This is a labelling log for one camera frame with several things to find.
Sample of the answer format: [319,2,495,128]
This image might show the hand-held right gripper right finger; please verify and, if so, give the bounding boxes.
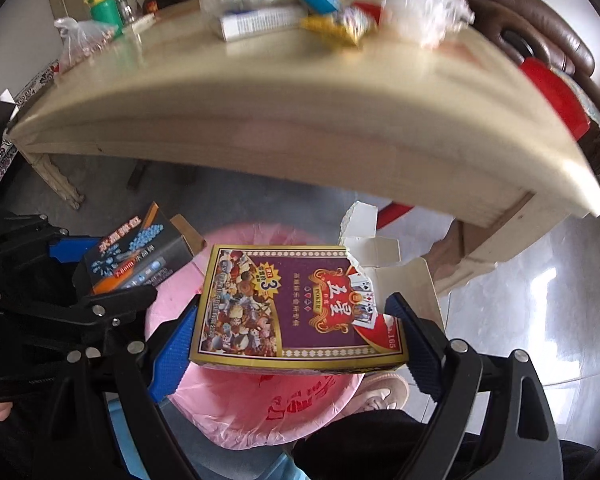
[384,292,567,480]

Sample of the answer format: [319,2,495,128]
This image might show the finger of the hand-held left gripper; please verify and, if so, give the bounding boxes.
[0,285,159,342]
[0,210,99,282]

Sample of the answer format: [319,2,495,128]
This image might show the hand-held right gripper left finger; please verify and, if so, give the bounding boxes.
[40,305,203,480]

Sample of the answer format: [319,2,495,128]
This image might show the black cardboard box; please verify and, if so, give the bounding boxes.
[82,201,208,296]

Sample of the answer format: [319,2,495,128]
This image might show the light blue trash bin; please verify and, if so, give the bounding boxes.
[105,392,311,480]

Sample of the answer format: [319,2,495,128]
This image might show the bin with pink bag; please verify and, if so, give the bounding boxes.
[144,220,369,451]

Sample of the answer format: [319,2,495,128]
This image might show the purple playing card box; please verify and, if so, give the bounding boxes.
[189,202,441,376]

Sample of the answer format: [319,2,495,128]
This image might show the white medicine box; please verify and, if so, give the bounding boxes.
[219,5,306,42]

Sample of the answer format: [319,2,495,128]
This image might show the yellow snack wrapper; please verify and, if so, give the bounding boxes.
[300,7,376,48]

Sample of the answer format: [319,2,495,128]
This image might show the person's pink shoe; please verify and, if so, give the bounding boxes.
[347,372,411,413]

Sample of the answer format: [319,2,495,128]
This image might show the person's black pants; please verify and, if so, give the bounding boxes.
[290,407,600,480]

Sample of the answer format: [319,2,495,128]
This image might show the red metal chair legs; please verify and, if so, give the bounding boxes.
[377,201,416,221]

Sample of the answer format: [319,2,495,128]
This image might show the patterned rug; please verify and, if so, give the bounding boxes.
[0,60,63,206]

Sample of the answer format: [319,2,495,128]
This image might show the clear plastic bag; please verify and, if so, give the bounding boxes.
[54,16,118,73]

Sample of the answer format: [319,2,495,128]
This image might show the small cream box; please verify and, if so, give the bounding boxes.
[125,14,158,33]

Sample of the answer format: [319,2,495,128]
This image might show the green water bottle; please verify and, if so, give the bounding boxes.
[83,0,123,36]

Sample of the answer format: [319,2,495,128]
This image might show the metal jar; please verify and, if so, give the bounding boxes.
[115,0,141,23]

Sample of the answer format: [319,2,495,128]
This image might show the cream wooden table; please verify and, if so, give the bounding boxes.
[5,0,600,296]

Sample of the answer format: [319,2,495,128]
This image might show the red plastic stool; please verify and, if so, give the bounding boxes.
[519,57,592,141]

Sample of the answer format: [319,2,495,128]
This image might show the red packet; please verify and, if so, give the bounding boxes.
[352,1,386,26]

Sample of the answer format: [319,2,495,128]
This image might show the brown leather sofa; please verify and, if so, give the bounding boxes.
[370,0,600,196]

